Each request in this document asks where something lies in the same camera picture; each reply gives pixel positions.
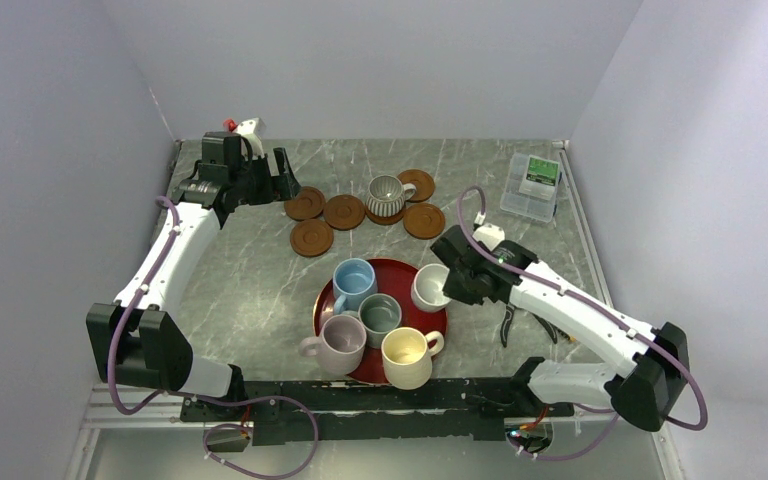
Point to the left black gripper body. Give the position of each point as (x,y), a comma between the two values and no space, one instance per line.
(254,180)

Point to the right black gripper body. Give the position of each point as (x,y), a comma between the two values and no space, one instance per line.
(457,287)

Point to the brown coaster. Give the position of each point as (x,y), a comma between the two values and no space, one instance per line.
(308,204)
(423,181)
(424,221)
(311,238)
(344,212)
(380,220)

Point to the white mug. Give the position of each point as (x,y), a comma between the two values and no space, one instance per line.
(427,288)

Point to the grey ribbed mug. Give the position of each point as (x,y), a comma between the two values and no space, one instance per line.
(387,195)

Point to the cream yellow mug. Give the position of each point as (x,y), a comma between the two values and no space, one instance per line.
(407,356)

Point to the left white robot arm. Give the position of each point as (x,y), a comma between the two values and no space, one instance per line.
(138,349)

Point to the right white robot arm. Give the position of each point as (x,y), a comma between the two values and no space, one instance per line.
(642,370)

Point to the clear plastic parts box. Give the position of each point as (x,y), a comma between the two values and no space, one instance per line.
(531,187)

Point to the grey-green mug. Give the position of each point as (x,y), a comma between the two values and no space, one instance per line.
(380,314)

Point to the blue mug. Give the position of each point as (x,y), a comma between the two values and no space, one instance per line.
(354,280)

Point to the lilac mug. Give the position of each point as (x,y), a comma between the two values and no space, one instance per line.
(339,347)

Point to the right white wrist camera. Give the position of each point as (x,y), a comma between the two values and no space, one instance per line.
(489,235)

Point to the black handled pliers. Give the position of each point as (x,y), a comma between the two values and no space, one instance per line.
(510,311)

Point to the yellow handled cutters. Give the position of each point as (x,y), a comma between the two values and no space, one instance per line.
(559,334)

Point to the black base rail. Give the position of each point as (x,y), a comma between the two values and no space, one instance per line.
(480,408)

